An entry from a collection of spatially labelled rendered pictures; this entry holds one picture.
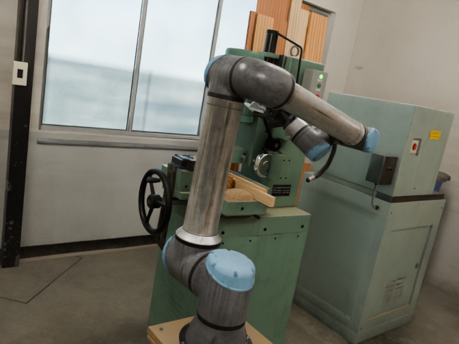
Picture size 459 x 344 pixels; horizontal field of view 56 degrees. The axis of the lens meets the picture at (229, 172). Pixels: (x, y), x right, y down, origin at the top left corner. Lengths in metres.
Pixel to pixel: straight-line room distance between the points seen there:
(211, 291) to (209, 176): 0.33
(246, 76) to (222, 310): 0.66
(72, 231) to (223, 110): 2.10
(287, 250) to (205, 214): 0.87
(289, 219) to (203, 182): 0.83
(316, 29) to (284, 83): 2.78
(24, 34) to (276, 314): 2.04
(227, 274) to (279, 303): 1.06
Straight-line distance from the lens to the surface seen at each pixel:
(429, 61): 4.12
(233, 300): 1.26
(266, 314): 2.23
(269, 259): 2.07
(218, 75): 1.27
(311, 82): 2.02
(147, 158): 3.22
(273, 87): 1.19
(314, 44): 3.96
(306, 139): 1.62
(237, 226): 1.87
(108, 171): 3.12
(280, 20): 3.70
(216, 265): 1.24
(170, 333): 1.41
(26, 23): 2.74
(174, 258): 1.39
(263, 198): 1.77
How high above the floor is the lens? 1.36
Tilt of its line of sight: 12 degrees down
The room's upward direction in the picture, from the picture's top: 10 degrees clockwise
